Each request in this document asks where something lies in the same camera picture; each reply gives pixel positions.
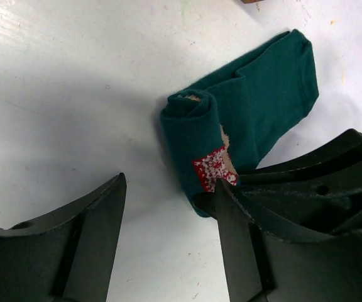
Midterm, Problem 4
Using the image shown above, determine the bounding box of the dark green reindeer sock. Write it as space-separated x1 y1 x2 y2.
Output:
160 30 319 201

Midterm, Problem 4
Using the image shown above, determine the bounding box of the wooden compartment organizer tray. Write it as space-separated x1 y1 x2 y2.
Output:
241 0 263 4

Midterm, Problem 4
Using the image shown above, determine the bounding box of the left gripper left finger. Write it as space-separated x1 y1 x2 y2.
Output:
0 174 127 301

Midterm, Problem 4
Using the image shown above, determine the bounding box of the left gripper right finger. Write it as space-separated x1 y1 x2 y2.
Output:
196 177 362 302

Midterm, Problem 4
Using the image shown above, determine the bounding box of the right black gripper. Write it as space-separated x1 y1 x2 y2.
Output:
237 128 362 235

